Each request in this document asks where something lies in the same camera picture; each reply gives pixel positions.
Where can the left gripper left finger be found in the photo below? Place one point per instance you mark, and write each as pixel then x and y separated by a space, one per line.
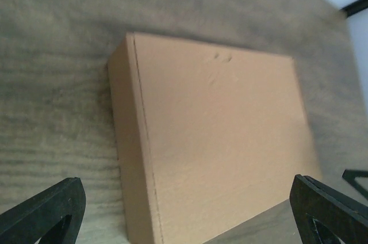
pixel 52 216

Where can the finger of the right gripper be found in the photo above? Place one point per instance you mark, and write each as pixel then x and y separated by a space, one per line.
pixel 350 176

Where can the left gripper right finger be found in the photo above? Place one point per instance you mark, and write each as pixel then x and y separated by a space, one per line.
pixel 324 215

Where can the cardboard box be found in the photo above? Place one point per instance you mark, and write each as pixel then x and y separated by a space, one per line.
pixel 208 136

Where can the right black frame post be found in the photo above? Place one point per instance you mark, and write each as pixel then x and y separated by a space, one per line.
pixel 355 7

